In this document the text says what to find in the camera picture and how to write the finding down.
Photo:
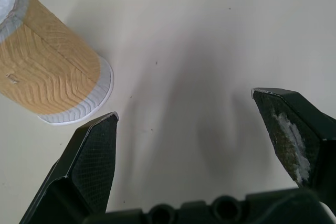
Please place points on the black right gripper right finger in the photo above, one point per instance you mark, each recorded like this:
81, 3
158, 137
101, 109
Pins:
296, 129

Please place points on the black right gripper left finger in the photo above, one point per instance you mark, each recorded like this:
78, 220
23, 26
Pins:
86, 166

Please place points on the brown ribbed paper cup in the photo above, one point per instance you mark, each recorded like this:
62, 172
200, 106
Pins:
50, 72

